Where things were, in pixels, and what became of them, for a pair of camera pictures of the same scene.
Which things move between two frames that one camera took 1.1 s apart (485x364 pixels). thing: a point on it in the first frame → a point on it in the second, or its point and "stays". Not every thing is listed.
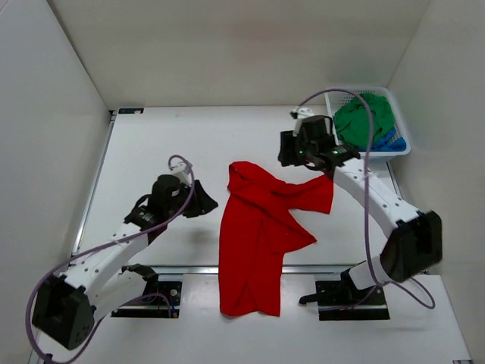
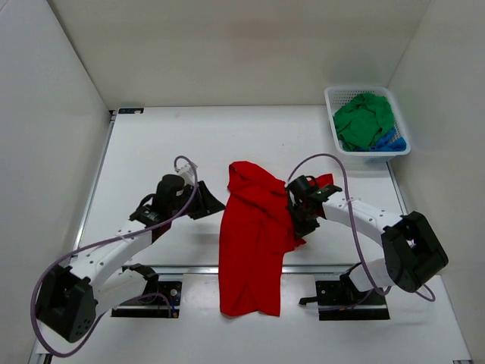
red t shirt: [258, 227] stays
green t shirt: [352, 122] stays
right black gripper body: [295, 151] → [297, 212]
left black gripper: [204, 202] stays
